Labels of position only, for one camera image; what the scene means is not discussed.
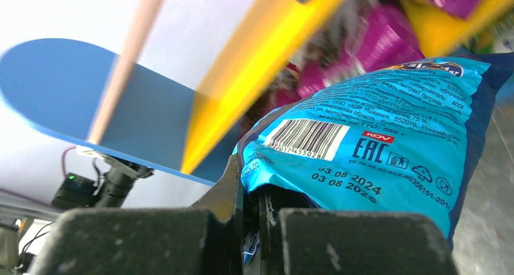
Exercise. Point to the blue pink yellow shelf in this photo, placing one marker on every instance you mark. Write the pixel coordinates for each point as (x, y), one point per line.
(86, 95)

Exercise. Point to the yellow green Fox's candy bag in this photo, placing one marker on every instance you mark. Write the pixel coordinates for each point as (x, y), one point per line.
(496, 38)

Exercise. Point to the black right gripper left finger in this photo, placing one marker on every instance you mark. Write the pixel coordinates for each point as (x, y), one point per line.
(204, 238)

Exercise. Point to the blue candy bag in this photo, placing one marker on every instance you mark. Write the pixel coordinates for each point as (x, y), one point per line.
(404, 138)

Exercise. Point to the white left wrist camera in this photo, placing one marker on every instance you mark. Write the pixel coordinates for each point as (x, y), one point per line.
(88, 152)

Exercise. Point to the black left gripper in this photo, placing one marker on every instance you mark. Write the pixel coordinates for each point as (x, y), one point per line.
(119, 181)

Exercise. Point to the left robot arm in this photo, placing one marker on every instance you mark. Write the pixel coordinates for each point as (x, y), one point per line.
(77, 191)

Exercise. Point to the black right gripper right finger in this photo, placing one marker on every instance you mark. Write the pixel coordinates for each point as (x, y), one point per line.
(297, 238)

